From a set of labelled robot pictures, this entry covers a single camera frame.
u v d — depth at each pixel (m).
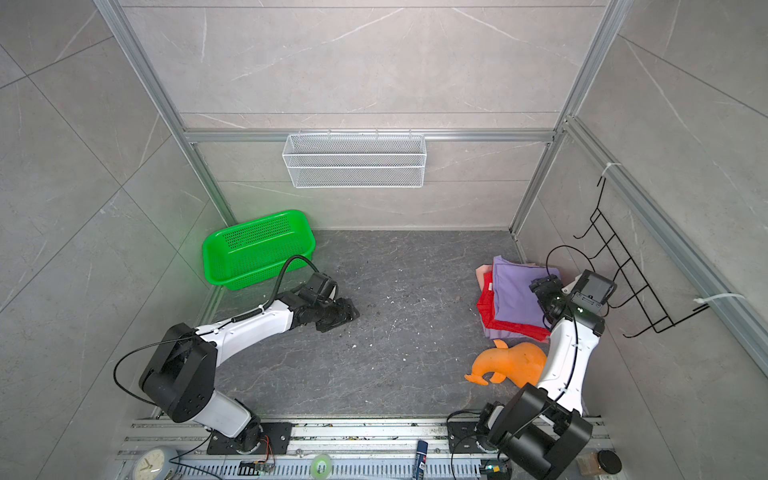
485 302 0.92
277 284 0.66
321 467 0.70
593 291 0.57
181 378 0.43
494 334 0.88
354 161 1.01
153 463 0.67
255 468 0.71
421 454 0.69
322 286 0.70
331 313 0.75
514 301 0.87
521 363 0.79
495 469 0.70
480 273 1.05
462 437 0.72
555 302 0.70
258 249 1.14
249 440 0.65
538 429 0.43
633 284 0.66
